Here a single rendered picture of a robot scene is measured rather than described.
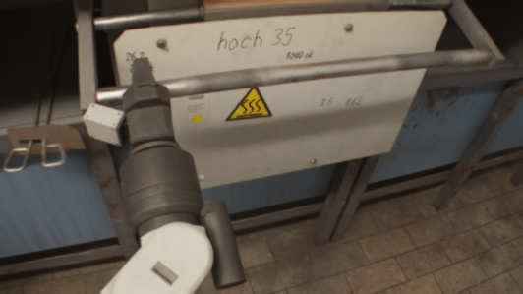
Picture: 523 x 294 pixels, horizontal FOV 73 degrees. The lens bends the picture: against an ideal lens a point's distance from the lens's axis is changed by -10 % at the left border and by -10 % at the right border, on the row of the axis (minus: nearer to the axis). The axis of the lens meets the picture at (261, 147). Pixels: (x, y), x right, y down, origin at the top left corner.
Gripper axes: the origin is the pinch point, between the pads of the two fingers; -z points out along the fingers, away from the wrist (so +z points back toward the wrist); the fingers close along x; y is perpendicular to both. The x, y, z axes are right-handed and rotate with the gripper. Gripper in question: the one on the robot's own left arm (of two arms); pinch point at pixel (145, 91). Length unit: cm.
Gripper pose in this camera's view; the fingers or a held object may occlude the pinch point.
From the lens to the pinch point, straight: 52.8
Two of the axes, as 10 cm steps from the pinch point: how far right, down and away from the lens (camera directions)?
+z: 2.7, 8.6, -4.3
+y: -9.5, 1.6, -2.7
